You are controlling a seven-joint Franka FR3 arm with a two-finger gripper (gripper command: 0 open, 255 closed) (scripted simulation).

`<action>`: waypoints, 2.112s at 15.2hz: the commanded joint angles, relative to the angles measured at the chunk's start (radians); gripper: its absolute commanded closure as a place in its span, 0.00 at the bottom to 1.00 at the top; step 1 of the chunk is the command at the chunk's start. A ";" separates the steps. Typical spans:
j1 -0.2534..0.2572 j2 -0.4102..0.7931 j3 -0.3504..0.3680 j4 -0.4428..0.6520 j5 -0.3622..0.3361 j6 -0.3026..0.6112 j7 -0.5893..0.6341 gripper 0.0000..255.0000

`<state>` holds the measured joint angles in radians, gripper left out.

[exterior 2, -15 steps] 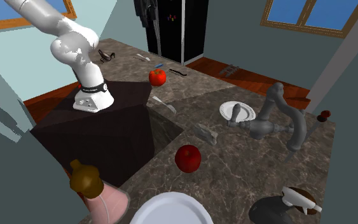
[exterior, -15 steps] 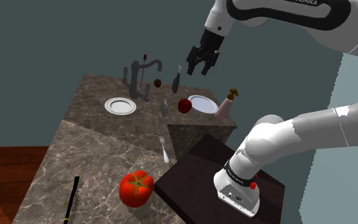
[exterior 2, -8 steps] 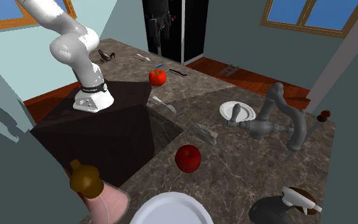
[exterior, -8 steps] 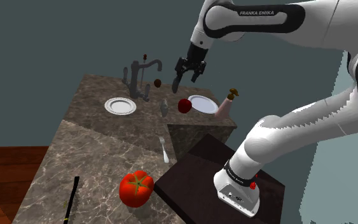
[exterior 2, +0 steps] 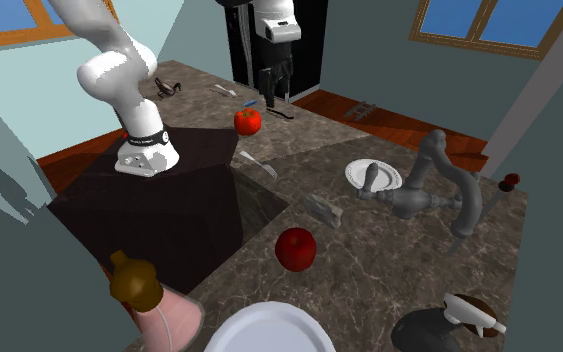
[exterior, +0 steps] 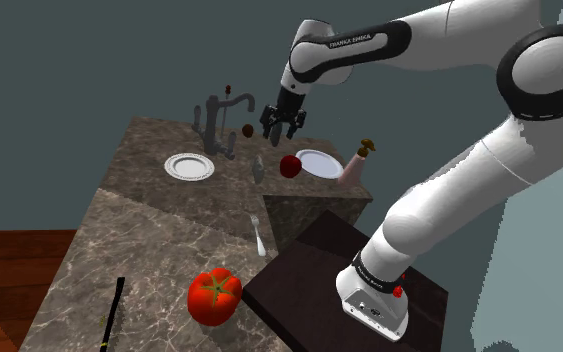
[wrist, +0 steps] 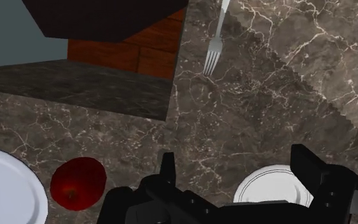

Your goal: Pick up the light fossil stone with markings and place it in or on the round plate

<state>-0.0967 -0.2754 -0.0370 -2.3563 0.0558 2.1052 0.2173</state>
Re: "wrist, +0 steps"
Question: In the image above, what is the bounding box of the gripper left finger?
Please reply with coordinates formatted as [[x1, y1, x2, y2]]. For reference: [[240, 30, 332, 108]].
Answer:
[[97, 151, 220, 224]]

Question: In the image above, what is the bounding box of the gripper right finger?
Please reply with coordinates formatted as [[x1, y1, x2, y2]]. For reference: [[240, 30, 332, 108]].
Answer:
[[290, 143, 358, 224]]

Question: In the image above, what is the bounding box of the small white rimmed plate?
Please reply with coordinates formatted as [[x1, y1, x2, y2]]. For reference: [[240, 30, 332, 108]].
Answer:
[[233, 164, 315, 208]]

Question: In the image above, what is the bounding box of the red apple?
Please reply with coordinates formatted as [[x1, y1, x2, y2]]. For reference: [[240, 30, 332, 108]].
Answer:
[[49, 156, 108, 212]]

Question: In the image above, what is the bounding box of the brown wooden cabinet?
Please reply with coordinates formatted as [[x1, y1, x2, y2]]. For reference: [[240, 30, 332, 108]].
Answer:
[[67, 7, 187, 81]]

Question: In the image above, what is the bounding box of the silver fork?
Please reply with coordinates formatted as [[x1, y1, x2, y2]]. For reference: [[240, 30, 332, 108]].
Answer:
[[202, 0, 231, 77]]

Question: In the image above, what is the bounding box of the large white plate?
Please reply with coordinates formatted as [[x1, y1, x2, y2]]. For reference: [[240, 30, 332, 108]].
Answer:
[[0, 145, 49, 224]]

